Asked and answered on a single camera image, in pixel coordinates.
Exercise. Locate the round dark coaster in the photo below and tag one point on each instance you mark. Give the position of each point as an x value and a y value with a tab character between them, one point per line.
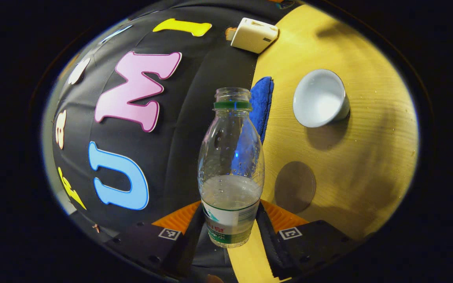
294	186

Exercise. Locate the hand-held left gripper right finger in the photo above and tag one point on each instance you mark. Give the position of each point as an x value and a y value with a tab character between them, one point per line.
269	243

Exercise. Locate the white toaster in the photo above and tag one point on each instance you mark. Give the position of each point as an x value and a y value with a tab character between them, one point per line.
254	35

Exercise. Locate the white teacup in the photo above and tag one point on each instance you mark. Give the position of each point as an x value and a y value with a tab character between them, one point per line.
317	98

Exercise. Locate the red cloth clip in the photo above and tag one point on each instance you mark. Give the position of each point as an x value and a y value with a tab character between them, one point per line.
96	228

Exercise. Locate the toasted bread slice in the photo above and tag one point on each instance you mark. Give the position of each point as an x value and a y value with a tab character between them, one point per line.
230	33

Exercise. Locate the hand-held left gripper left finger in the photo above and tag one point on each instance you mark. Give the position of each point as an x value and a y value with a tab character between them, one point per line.
191	243

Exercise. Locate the black backdrop cloth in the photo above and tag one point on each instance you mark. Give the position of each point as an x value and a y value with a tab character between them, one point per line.
187	118

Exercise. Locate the clear plastic water bottle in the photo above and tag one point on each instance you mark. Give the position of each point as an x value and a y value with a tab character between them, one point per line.
230	192

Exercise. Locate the blue towel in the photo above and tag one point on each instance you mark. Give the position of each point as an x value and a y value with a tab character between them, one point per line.
262	102

